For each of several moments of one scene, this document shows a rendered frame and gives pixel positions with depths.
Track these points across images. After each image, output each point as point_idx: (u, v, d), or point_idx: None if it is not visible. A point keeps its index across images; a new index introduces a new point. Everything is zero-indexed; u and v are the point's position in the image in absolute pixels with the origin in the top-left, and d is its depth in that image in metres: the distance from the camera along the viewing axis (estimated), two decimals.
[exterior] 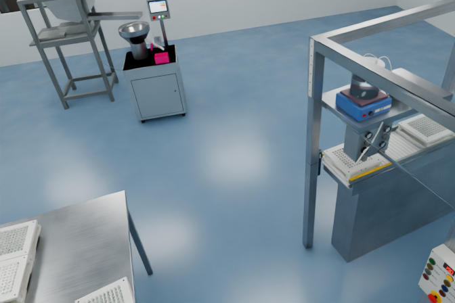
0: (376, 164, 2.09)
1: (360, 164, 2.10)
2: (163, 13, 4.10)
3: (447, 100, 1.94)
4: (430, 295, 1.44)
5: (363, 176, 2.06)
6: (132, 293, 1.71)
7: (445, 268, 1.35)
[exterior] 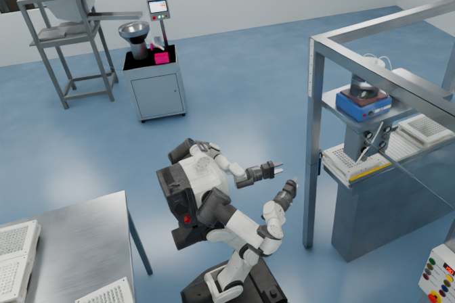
0: (376, 164, 2.09)
1: (360, 164, 2.10)
2: (163, 13, 4.10)
3: (447, 100, 1.94)
4: (430, 295, 1.44)
5: (363, 176, 2.06)
6: (132, 293, 1.71)
7: (445, 268, 1.35)
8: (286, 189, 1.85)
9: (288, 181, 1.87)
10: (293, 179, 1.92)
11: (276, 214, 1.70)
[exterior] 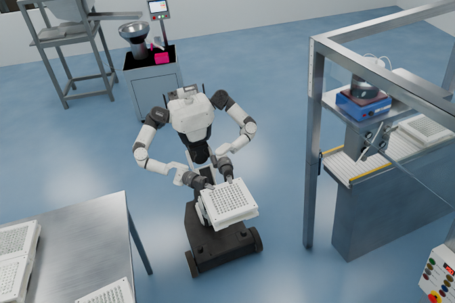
0: (210, 218, 1.81)
1: (214, 204, 1.88)
2: (163, 13, 4.10)
3: (447, 100, 1.94)
4: (430, 295, 1.44)
5: (363, 176, 2.06)
6: (132, 293, 1.71)
7: (445, 268, 1.35)
8: (197, 177, 2.00)
9: (203, 176, 1.97)
10: (210, 185, 1.97)
11: (168, 166, 2.07)
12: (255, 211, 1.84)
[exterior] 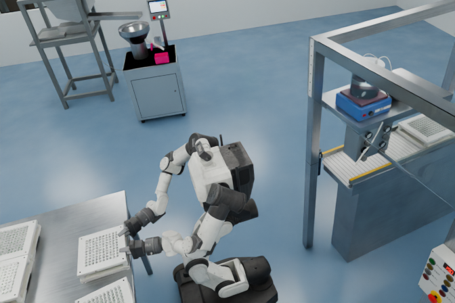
0: (87, 236, 1.95)
1: (101, 238, 1.93)
2: (163, 13, 4.10)
3: (447, 100, 1.94)
4: (430, 295, 1.44)
5: (363, 176, 2.06)
6: (132, 293, 1.71)
7: (445, 268, 1.35)
8: (135, 218, 1.96)
9: (129, 222, 1.92)
10: (123, 232, 1.92)
11: (158, 194, 2.04)
12: None
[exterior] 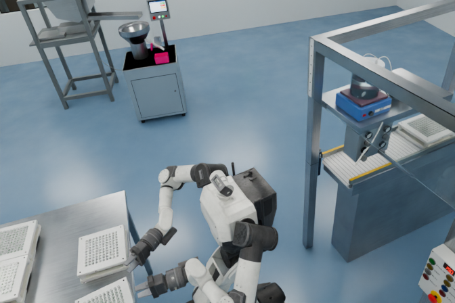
0: (87, 236, 1.95)
1: (101, 238, 1.93)
2: (163, 13, 4.10)
3: (447, 100, 1.94)
4: (430, 295, 1.44)
5: (363, 176, 2.06)
6: (132, 293, 1.71)
7: (445, 268, 1.35)
8: (142, 242, 1.67)
9: (137, 247, 1.63)
10: (131, 260, 1.61)
11: (160, 209, 1.80)
12: None
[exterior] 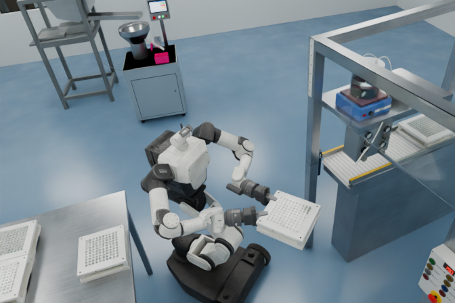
0: (87, 236, 1.95)
1: (101, 238, 1.93)
2: (163, 13, 4.10)
3: (447, 100, 1.94)
4: (430, 295, 1.44)
5: (363, 176, 2.06)
6: None
7: (445, 268, 1.35)
8: (243, 211, 1.78)
9: (251, 206, 1.77)
10: (262, 212, 1.79)
11: (206, 217, 1.74)
12: None
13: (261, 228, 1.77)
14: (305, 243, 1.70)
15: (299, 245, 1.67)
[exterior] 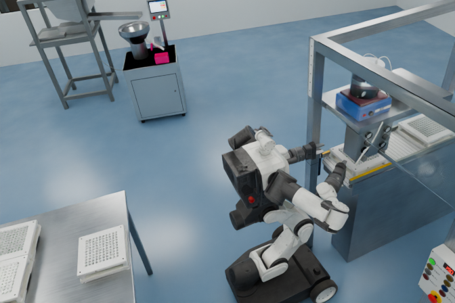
0: (87, 236, 1.95)
1: (101, 238, 1.93)
2: (163, 13, 4.10)
3: (447, 100, 1.94)
4: (430, 295, 1.44)
5: (363, 176, 2.06)
6: (347, 174, 2.12)
7: (445, 268, 1.35)
8: (337, 172, 1.89)
9: (338, 164, 1.91)
10: (342, 162, 1.95)
11: (333, 193, 1.74)
12: None
13: (357, 174, 2.08)
14: None
15: (385, 163, 2.13)
